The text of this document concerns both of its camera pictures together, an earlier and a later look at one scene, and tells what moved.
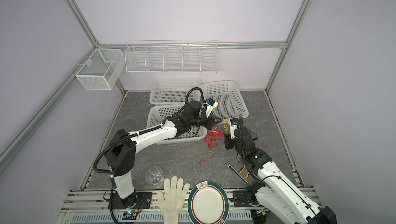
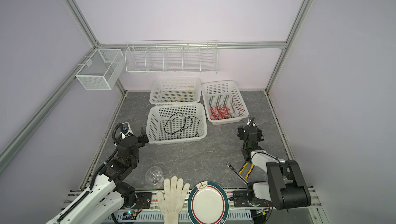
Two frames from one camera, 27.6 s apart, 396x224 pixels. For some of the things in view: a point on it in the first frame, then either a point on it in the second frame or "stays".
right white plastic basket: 230,102 stays
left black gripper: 212,122 to 140,141
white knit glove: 175,192 stays
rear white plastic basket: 175,90 stays
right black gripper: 228,142 to 242,132
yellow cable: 226,127 to 191,87
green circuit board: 129,215 stays
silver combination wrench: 227,163 stays
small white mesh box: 101,70 stays
